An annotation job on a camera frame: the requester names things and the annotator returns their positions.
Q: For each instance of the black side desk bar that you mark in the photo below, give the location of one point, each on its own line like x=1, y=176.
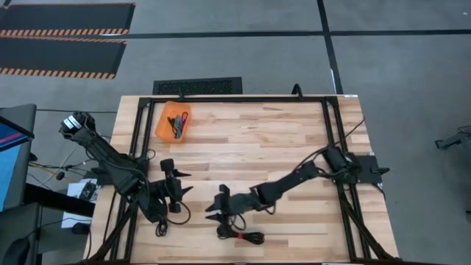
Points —
x=59, y=200

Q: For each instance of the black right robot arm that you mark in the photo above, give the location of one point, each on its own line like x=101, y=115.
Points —
x=294, y=180

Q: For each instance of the black floor vent grille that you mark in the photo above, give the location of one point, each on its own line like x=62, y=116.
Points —
x=197, y=86

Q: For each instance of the grey metal stand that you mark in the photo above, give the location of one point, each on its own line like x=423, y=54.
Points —
x=454, y=140

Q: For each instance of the orange plastic bin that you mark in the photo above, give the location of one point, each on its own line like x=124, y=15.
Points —
x=163, y=127

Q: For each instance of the black computer mouse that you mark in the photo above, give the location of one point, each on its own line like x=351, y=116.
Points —
x=80, y=228

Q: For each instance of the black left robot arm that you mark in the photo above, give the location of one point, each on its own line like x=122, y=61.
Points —
x=110, y=162

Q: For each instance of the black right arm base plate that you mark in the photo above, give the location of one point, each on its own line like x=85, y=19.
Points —
x=369, y=167

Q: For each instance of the black mat with hazard stripes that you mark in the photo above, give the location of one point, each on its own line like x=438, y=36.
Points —
x=59, y=55
x=66, y=18

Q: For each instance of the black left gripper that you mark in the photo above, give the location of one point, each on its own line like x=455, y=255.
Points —
x=173, y=189

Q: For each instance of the black aluminium table frame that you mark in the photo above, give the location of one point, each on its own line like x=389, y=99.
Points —
x=235, y=99

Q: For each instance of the small black device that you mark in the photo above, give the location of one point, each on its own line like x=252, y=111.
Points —
x=88, y=190

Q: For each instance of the monitor with blue screen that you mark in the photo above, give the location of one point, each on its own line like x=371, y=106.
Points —
x=9, y=162

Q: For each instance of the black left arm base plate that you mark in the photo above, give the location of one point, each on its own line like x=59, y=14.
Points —
x=105, y=176

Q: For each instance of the white paper sheet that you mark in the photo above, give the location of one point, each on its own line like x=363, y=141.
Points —
x=73, y=210

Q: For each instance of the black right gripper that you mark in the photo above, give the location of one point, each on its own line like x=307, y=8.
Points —
x=237, y=204

